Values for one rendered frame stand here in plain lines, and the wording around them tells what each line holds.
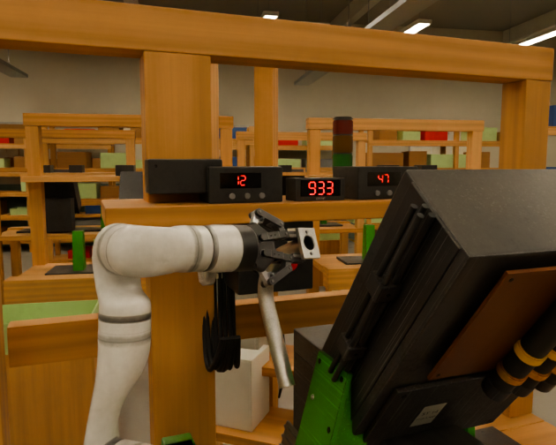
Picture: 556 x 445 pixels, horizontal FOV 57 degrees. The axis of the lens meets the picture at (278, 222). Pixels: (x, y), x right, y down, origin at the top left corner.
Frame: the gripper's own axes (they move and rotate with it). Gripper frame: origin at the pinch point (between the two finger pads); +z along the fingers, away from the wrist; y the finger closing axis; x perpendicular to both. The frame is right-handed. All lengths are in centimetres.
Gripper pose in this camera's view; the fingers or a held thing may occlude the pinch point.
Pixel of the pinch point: (295, 246)
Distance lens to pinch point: 90.5
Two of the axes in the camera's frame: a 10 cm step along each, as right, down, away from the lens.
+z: 7.6, 0.2, 6.5
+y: -1.8, -9.5, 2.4
